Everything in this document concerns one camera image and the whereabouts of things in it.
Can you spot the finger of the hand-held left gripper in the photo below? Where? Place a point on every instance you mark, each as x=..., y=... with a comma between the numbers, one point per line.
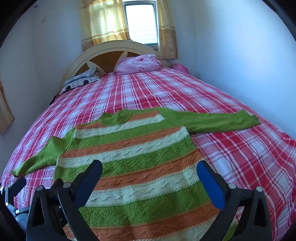
x=16, y=186

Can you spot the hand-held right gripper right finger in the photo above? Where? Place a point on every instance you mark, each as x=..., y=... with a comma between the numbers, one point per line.
x=211, y=185

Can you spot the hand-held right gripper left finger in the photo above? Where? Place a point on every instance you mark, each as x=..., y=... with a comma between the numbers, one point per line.
x=92, y=183

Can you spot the green orange striped knit sweater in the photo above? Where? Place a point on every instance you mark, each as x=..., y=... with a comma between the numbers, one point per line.
x=143, y=150

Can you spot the yellow side curtain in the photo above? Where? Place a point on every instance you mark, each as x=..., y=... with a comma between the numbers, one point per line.
x=4, y=109

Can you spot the white patterned pillow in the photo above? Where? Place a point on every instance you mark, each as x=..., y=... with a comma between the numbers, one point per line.
x=81, y=80

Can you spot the red plaid bed sheet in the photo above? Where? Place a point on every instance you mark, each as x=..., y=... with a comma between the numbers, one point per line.
x=161, y=92

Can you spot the pink crumpled cloth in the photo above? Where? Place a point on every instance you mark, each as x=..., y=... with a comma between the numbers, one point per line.
x=181, y=68

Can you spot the pink pillow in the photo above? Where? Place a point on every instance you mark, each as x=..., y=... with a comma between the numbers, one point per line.
x=138, y=63

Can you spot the cream wooden headboard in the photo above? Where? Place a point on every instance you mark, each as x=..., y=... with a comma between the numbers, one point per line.
x=104, y=48

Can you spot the window behind headboard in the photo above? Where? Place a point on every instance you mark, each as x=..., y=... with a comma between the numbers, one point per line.
x=142, y=23

